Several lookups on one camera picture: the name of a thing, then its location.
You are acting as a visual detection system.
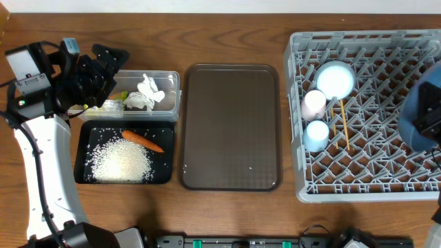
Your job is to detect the grey plastic dishwasher rack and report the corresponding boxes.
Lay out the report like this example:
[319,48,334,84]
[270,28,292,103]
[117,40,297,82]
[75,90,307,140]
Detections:
[283,30,440,203]

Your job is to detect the black rectangular tray bin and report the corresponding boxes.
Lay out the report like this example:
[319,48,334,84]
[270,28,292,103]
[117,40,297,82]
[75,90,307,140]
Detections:
[74,121,174,184]

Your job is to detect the wooden chopstick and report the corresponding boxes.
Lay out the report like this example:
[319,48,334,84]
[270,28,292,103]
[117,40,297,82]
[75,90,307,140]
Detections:
[331,108,339,149]
[340,99,351,151]

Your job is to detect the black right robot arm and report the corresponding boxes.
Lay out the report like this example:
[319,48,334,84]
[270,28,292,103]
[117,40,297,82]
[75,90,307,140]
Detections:
[332,81,440,248]

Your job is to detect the light blue bowl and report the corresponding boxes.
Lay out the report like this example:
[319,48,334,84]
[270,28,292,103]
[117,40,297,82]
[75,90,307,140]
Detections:
[314,61,356,100]

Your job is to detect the yellow green snack wrapper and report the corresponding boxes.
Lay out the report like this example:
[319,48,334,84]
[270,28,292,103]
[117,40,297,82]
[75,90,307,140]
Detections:
[84,91,128,112]

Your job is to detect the dark brown serving tray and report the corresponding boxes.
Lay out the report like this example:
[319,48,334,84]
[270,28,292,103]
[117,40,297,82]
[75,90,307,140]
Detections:
[180,64,283,192]

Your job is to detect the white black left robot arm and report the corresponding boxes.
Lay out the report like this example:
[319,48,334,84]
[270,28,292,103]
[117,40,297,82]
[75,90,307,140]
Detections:
[1,38,145,247]

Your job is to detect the white paper napkin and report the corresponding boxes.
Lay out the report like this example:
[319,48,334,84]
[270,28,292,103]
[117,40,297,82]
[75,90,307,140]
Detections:
[123,92,154,111]

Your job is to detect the clear plastic waste bin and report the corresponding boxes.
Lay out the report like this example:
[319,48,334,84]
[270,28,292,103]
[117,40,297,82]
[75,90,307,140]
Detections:
[68,70,181,122]

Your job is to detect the spilled white rice pile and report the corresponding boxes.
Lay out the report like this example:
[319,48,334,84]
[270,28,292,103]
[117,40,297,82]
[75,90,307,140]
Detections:
[86,138,152,183]

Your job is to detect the dark blue plate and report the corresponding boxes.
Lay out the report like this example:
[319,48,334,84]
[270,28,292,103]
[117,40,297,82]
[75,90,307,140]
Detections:
[398,62,440,152]

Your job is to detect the light blue plastic cup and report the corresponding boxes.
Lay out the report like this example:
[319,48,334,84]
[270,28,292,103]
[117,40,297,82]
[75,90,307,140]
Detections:
[302,121,329,152]

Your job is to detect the pink plastic cup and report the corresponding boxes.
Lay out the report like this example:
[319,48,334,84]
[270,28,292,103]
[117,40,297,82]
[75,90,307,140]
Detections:
[300,90,327,121]

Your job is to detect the orange carrot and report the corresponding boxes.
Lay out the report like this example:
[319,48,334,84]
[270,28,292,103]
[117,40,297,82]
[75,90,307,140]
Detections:
[122,130,165,153]

